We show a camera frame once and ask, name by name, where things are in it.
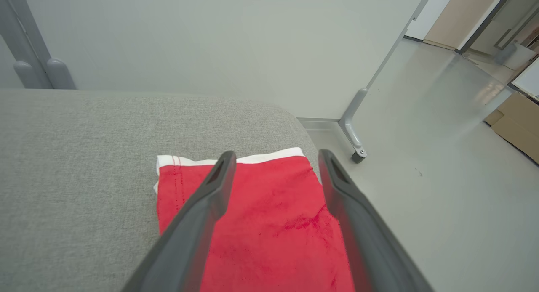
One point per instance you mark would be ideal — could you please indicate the red shorts with white stripes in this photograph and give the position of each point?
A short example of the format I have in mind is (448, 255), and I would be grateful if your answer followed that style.
(273, 224)

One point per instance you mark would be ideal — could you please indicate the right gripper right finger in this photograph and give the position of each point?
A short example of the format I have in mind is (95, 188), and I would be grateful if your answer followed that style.
(379, 254)

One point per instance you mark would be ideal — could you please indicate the grey partition frame with caster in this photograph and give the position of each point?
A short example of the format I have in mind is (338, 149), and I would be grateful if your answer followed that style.
(351, 128)

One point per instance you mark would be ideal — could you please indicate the brown cardboard box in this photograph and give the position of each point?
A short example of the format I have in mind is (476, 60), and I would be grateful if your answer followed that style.
(518, 119)

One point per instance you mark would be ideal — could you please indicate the beige door panel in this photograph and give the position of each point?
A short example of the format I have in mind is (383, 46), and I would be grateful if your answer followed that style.
(463, 18)

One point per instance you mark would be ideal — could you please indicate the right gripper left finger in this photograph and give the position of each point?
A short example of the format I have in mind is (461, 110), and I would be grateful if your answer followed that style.
(181, 250)

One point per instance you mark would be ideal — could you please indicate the grey partition post with foot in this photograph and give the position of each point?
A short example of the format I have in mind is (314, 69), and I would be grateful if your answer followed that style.
(27, 75)
(61, 75)

